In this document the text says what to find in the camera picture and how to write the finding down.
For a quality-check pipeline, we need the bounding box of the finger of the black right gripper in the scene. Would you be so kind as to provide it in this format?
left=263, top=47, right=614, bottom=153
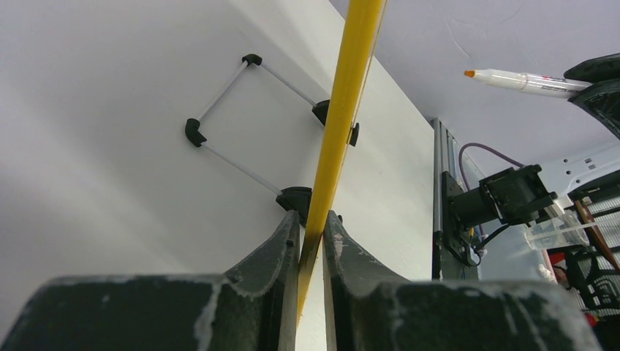
left=568, top=80, right=619, bottom=139
left=563, top=53, right=619, bottom=83

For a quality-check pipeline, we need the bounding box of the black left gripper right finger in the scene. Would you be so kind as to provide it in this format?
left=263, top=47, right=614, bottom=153
left=322, top=212, right=600, bottom=350

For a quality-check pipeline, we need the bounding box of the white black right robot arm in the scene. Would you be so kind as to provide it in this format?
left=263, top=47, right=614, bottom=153
left=540, top=53, right=619, bottom=198

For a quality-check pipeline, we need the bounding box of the white marker pen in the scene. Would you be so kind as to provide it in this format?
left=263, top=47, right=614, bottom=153
left=464, top=69, right=591, bottom=99

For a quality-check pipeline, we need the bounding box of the clear plastic cup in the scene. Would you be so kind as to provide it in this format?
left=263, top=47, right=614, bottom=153
left=524, top=211, right=619, bottom=250

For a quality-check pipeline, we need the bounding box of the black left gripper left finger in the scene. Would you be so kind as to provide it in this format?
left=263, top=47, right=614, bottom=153
left=1, top=211, right=300, bottom=350

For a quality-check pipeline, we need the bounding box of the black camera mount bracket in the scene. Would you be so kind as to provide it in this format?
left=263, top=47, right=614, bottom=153
left=439, top=165, right=558, bottom=267

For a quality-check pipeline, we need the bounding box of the yellow framed whiteboard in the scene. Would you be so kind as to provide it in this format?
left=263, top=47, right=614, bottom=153
left=0, top=0, right=388, bottom=351

